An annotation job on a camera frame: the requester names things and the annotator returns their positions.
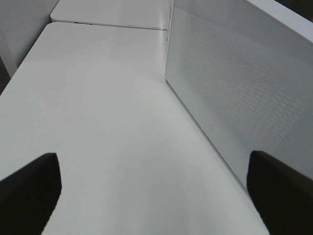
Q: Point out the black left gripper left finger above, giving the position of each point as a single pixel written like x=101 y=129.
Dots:
x=29 y=196

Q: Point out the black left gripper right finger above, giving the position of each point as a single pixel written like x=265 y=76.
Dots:
x=282 y=196

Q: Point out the white microwave door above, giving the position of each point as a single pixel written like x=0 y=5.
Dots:
x=244 y=70

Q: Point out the white adjacent table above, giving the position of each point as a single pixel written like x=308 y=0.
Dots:
x=143 y=14

